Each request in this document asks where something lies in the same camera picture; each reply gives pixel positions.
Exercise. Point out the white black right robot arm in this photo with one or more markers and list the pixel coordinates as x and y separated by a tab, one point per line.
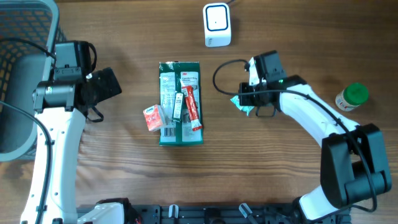
354	165

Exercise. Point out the green 3M gloves package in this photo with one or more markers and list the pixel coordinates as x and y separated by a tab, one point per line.
172	77

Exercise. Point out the mint green wipes pack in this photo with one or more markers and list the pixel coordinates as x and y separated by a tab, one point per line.
247	109

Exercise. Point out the black white small box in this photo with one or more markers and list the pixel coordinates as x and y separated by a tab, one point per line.
178	104

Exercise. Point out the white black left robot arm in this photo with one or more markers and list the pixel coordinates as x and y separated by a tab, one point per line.
61	107

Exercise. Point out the orange Kleenex tissue pack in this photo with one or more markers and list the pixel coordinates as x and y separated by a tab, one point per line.
155	118

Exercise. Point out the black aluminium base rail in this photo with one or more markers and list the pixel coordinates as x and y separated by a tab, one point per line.
270	213

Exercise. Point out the white barcode scanner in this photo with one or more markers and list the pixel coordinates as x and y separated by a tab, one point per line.
217	24

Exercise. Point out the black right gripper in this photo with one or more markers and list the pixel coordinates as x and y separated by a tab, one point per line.
245	100

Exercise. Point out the red stick sachet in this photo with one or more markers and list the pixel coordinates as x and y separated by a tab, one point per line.
192	108

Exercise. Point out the green lid white jar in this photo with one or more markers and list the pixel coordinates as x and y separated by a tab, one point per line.
354	95

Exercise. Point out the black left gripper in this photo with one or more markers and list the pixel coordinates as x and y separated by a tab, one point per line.
109	83

